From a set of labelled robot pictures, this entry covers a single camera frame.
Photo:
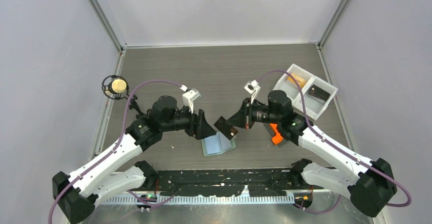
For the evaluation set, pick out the white two-compartment tray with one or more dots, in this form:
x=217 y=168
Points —
x=316 y=95

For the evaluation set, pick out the orange curved toy piece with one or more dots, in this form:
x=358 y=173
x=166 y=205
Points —
x=276 y=139

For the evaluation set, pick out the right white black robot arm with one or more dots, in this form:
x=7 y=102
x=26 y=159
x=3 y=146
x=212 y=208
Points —
x=369 y=184

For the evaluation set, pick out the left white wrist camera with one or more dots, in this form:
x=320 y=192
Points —
x=188 y=97

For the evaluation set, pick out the aluminium rail frame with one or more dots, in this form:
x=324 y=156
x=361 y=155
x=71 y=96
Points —
x=243 y=198

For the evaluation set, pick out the microphone with black shock mount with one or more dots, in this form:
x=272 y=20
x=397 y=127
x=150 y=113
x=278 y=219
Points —
x=115 y=87

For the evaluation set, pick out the orange card in tray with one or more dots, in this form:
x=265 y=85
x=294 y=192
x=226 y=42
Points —
x=295 y=80

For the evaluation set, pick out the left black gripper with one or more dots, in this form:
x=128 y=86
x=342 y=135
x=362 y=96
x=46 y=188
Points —
x=198 y=122

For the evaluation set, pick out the black credit card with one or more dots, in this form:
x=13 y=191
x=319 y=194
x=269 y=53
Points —
x=225 y=129

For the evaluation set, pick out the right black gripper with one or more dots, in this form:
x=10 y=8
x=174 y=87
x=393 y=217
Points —
x=239 y=119

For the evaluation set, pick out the green leather card holder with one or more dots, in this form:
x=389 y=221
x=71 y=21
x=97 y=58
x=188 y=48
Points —
x=217 y=144

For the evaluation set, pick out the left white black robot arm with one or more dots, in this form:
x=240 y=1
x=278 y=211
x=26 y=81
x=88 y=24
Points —
x=79 y=192

